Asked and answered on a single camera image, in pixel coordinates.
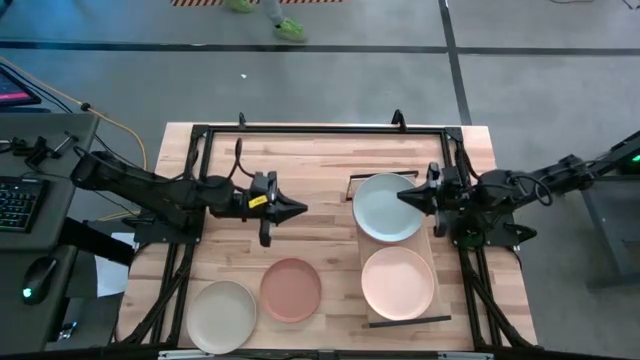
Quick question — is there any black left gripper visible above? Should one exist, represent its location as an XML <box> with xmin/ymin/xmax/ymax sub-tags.
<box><xmin>234</xmin><ymin>172</ymin><xmax>309</xmax><ymax>248</ymax></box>

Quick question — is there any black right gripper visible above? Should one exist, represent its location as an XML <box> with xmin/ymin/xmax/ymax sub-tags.
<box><xmin>397</xmin><ymin>162</ymin><xmax>466</xmax><ymax>239</ymax></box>

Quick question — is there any light blue plate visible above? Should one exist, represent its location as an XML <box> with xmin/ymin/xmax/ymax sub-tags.
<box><xmin>352</xmin><ymin>172</ymin><xmax>426</xmax><ymax>244</ymax></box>

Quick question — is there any terracotta brown plate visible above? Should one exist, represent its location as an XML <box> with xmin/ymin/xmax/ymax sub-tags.
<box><xmin>259</xmin><ymin>257</ymin><xmax>323</xmax><ymax>324</ymax></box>

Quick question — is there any peach pink plate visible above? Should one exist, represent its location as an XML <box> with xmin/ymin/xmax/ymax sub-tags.
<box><xmin>360</xmin><ymin>246</ymin><xmax>436</xmax><ymax>322</ymax></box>

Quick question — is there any beige plate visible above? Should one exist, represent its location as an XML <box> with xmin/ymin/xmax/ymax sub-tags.
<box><xmin>186</xmin><ymin>279</ymin><xmax>258</xmax><ymax>355</ymax></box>

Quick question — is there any wooden dish rack board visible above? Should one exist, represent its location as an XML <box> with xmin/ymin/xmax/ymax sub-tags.
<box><xmin>341</xmin><ymin>170</ymin><xmax>452</xmax><ymax>330</ymax></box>

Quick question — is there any black floor tape strip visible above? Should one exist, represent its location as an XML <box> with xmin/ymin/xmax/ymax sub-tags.
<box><xmin>437</xmin><ymin>0</ymin><xmax>473</xmax><ymax>126</ymax></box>

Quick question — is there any person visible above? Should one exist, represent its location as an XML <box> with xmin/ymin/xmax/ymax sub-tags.
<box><xmin>222</xmin><ymin>0</ymin><xmax>307</xmax><ymax>44</ymax></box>

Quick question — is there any white paper sheet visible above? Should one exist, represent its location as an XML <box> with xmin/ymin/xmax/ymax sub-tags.
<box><xmin>94</xmin><ymin>232</ymin><xmax>139</xmax><ymax>299</ymax></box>

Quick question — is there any grey side table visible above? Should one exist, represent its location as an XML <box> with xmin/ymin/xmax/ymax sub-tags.
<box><xmin>549</xmin><ymin>130</ymin><xmax>640</xmax><ymax>291</ymax></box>

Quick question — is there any black flat bar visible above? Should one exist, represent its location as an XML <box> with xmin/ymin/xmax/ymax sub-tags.
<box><xmin>58</xmin><ymin>216</ymin><xmax>137</xmax><ymax>267</ymax></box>

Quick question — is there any silver metal clip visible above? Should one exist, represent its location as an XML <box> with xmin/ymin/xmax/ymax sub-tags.
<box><xmin>57</xmin><ymin>320</ymin><xmax>79</xmax><ymax>342</ymax></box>

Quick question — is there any black computer mouse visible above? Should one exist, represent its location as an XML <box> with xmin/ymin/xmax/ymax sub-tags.
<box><xmin>19</xmin><ymin>256</ymin><xmax>59</xmax><ymax>306</ymax></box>

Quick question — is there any backlit black keyboard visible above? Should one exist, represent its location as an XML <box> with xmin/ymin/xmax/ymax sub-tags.
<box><xmin>0</xmin><ymin>175</ymin><xmax>49</xmax><ymax>234</ymax></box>

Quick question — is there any grey desk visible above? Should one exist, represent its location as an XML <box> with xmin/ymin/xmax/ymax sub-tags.
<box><xmin>0</xmin><ymin>110</ymin><xmax>101</xmax><ymax>354</ymax></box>

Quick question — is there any dark computer screen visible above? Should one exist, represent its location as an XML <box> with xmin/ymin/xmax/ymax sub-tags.
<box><xmin>0</xmin><ymin>67</ymin><xmax>42</xmax><ymax>109</ymax></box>

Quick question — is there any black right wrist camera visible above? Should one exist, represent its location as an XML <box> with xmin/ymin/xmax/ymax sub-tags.
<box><xmin>440</xmin><ymin>167</ymin><xmax>462</xmax><ymax>194</ymax></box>

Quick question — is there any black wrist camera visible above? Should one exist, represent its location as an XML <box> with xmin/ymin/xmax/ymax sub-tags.
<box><xmin>249</xmin><ymin>171</ymin><xmax>272</xmax><ymax>200</ymax></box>
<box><xmin>440</xmin><ymin>167</ymin><xmax>462</xmax><ymax>194</ymax></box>

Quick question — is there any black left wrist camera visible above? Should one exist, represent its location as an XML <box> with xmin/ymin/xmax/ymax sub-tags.
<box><xmin>249</xmin><ymin>171</ymin><xmax>272</xmax><ymax>200</ymax></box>

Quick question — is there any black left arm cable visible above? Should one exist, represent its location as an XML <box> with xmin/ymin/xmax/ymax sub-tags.
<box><xmin>231</xmin><ymin>137</ymin><xmax>257</xmax><ymax>179</ymax></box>

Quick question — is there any black metal table frame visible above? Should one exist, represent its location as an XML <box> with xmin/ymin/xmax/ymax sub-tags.
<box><xmin>115</xmin><ymin>123</ymin><xmax>537</xmax><ymax>351</ymax></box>

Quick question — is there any silver metal bracket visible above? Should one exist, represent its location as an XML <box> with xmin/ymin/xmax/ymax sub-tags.
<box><xmin>157</xmin><ymin>349</ymin><xmax>217</xmax><ymax>360</ymax></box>
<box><xmin>437</xmin><ymin>351</ymin><xmax>495</xmax><ymax>360</ymax></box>

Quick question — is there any yellow cable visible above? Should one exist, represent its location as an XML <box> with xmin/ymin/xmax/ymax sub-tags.
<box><xmin>0</xmin><ymin>57</ymin><xmax>149</xmax><ymax>221</ymax></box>

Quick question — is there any black desk mount clamp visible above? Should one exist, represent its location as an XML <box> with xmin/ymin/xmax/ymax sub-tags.
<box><xmin>8</xmin><ymin>130</ymin><xmax>81</xmax><ymax>170</ymax></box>

